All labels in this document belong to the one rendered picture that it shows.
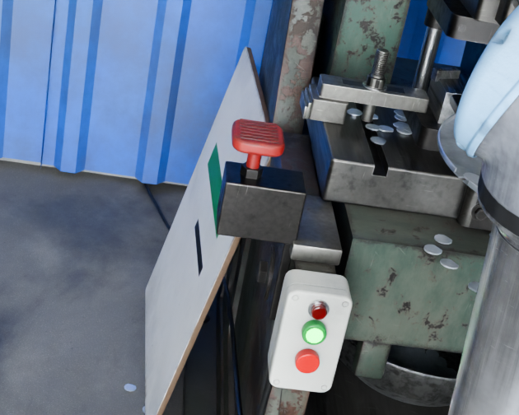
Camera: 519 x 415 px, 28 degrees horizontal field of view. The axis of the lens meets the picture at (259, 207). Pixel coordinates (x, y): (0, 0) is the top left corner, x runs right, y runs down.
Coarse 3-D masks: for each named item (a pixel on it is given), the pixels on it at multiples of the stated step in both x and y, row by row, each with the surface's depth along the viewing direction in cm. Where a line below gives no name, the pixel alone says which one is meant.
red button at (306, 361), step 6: (300, 354) 118; (306, 354) 117; (312, 354) 117; (300, 360) 118; (306, 360) 118; (312, 360) 118; (318, 360) 118; (300, 366) 118; (306, 366) 118; (312, 366) 118; (318, 366) 118; (306, 372) 118
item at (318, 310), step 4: (320, 300) 115; (312, 304) 115; (316, 304) 115; (320, 304) 115; (324, 304) 115; (308, 308) 116; (312, 308) 115; (316, 308) 115; (320, 308) 115; (324, 308) 115; (328, 308) 116; (308, 312) 116; (312, 312) 115; (316, 312) 115; (320, 312) 115; (324, 312) 115; (328, 312) 116; (312, 316) 115; (316, 316) 115; (320, 316) 115; (324, 316) 115
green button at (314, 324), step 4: (312, 320) 116; (316, 320) 116; (304, 324) 116; (308, 324) 116; (312, 324) 116; (316, 324) 116; (320, 324) 116; (324, 324) 117; (304, 328) 116; (308, 328) 116; (312, 328) 116; (316, 328) 116; (320, 328) 116; (324, 328) 116; (304, 332) 116; (324, 332) 116; (304, 336) 116; (324, 336) 116; (304, 340) 116; (320, 340) 116; (324, 340) 117; (312, 344) 117; (316, 344) 117
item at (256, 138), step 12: (240, 120) 121; (252, 120) 121; (240, 132) 118; (252, 132) 118; (264, 132) 119; (276, 132) 120; (240, 144) 116; (252, 144) 116; (264, 144) 116; (276, 144) 116; (252, 156) 119; (276, 156) 117; (252, 168) 120
